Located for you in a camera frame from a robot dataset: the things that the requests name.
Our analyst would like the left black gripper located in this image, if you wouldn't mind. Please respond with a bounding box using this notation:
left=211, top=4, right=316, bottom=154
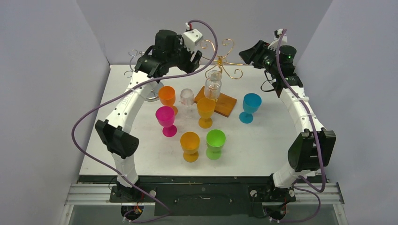
left=166, top=36, right=201, bottom=75

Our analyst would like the clear wine glass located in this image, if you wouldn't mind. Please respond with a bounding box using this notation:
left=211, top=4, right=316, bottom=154
left=180, top=88, right=195, bottom=118
left=204, top=70, right=222, bottom=100

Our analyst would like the blue wine glass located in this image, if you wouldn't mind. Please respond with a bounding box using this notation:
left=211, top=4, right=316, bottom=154
left=239, top=93, right=262, bottom=124

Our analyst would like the yellow wine glass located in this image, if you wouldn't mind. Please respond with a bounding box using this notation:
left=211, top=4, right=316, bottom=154
left=180, top=132, right=200, bottom=163
left=197, top=97, right=216, bottom=129

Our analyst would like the green wine glass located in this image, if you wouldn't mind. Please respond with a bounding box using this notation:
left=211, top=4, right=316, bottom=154
left=206, top=129, right=226, bottom=160

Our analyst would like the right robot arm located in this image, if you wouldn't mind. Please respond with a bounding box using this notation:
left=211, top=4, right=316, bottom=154
left=238, top=39, right=337, bottom=201

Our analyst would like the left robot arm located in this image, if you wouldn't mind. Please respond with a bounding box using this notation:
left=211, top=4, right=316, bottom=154
left=95, top=29, right=203, bottom=202

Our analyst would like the dark orange wine glass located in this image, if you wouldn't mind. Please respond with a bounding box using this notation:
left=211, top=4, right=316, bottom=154
left=158, top=86, right=178, bottom=115

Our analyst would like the pink wine glass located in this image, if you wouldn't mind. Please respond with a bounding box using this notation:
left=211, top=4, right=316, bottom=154
left=155, top=106, right=177, bottom=137

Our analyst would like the yellow wine glass front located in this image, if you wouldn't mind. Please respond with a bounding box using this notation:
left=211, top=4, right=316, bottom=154
left=180, top=132, right=200, bottom=163

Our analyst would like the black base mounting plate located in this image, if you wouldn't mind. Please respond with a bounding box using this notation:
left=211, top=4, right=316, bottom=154
left=77, top=175, right=324, bottom=218

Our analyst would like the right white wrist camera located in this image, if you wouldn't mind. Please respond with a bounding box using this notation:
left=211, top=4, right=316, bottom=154
left=268, top=29, right=287, bottom=51

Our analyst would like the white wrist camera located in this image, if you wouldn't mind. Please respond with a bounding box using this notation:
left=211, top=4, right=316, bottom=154
left=182, top=22, right=203, bottom=52
left=268, top=29, right=287, bottom=51

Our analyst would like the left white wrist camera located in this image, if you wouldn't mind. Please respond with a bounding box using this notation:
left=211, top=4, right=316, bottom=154
left=182, top=22, right=203, bottom=52

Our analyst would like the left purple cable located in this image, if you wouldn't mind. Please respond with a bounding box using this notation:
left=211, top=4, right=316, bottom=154
left=71, top=19, right=219, bottom=224

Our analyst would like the silver wire glass rack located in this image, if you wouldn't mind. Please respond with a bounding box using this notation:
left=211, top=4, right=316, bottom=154
left=123, top=49, right=164, bottom=102

